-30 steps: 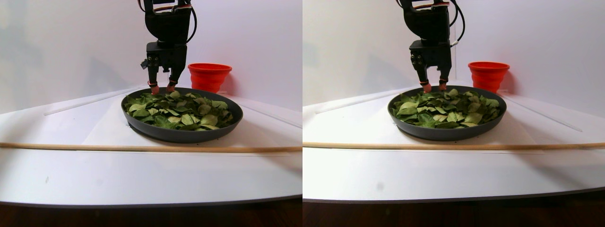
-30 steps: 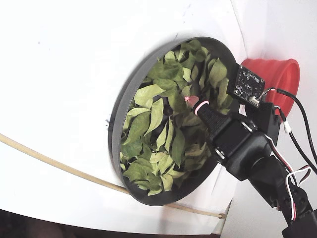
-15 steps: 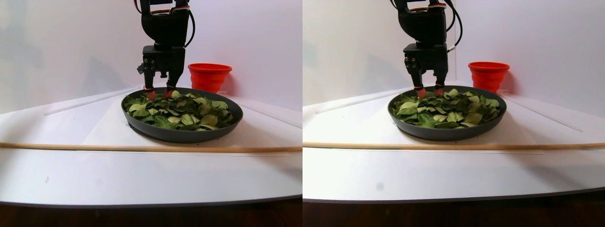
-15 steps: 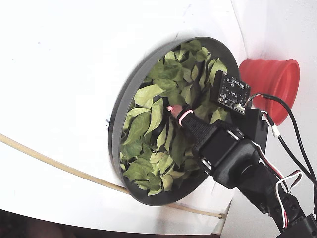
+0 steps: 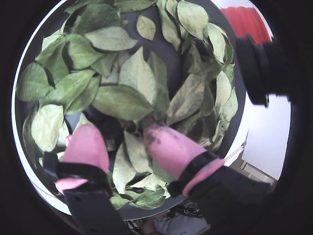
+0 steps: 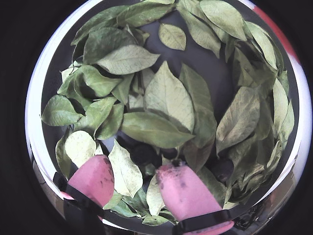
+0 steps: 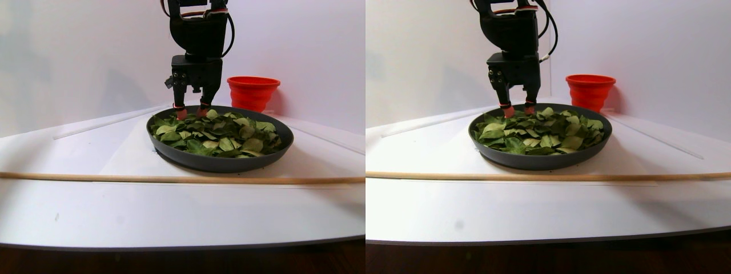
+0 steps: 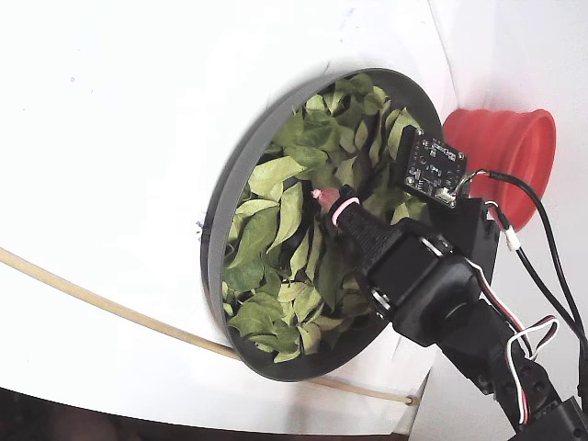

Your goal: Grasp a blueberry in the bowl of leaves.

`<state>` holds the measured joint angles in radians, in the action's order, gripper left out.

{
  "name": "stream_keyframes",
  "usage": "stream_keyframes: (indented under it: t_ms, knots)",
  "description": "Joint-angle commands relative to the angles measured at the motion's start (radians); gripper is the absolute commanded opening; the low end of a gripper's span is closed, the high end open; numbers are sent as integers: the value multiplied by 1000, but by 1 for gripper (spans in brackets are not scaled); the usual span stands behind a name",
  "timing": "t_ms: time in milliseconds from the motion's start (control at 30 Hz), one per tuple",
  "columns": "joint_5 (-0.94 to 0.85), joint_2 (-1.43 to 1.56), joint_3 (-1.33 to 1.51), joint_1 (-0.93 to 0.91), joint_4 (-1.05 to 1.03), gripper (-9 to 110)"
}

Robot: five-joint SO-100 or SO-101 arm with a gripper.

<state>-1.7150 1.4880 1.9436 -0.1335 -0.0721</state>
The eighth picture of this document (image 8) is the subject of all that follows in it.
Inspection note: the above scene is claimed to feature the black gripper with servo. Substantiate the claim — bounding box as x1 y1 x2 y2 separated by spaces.
311 185 488 345

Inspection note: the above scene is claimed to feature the pile of green leaves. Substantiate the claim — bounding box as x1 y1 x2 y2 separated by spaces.
221 73 433 364

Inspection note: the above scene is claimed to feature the dark grey round bowl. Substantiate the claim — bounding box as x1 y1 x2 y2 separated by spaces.
199 67 445 383

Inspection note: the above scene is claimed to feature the red plastic cup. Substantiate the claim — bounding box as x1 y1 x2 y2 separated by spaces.
442 107 558 232

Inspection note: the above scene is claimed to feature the beige thin tube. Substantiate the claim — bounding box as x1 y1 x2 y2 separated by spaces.
0 246 420 406

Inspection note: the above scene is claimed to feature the black camera circuit board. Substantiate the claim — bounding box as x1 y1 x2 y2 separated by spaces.
402 130 469 209

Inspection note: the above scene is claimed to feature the black printed camera mount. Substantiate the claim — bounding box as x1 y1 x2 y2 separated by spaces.
395 123 501 295

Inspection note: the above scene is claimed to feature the thin cable with white connector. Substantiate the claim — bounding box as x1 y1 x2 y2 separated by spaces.
486 200 584 401

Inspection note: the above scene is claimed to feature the white red black servo wire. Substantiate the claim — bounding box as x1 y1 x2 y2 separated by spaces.
463 257 562 426

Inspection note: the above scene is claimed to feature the thick black camera cable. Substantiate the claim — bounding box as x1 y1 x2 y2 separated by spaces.
486 169 588 405

